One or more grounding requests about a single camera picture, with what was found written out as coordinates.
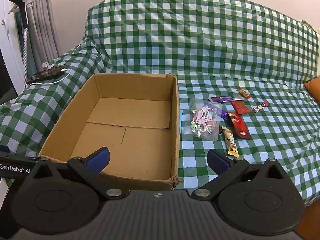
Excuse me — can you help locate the large red snack packet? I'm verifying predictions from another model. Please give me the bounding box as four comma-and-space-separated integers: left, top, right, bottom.
226, 111, 252, 140

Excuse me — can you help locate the black garment steamer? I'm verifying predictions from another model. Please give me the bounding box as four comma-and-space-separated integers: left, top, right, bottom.
7, 0, 30, 90

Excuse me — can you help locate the brown cardboard box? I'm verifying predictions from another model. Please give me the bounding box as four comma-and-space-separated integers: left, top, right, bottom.
39, 73, 184, 191

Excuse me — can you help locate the white wardrobe door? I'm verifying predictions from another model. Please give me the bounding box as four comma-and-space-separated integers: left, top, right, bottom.
0, 0, 25, 98

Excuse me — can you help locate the small red square packet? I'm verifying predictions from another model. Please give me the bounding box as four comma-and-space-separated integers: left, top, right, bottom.
230, 100, 250, 115

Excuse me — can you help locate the orange cushion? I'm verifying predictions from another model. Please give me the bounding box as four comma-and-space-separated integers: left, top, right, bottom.
304, 76, 320, 105

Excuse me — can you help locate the green checked cloth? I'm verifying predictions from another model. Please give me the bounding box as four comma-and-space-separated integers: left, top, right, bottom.
0, 0, 320, 205

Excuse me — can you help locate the red white wrapped candy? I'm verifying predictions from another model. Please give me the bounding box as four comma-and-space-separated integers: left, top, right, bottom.
252, 101, 269, 113

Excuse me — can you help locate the yellow cartoon snack packet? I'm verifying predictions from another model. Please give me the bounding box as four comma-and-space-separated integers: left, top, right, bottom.
221, 126, 240, 158

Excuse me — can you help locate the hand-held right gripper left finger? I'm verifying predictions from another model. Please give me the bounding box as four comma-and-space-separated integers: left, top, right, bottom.
24, 147, 127, 202

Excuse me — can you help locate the silver purple packet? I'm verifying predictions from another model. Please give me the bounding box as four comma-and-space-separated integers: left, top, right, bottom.
209, 95, 244, 103

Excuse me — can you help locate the black smartphone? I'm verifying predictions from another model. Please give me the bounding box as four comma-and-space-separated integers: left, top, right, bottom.
26, 66, 66, 85

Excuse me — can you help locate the clear bag of candies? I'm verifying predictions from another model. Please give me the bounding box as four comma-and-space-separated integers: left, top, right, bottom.
181, 98, 223, 142

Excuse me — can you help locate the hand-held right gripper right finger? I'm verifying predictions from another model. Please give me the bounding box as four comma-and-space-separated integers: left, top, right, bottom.
191, 149, 290, 202

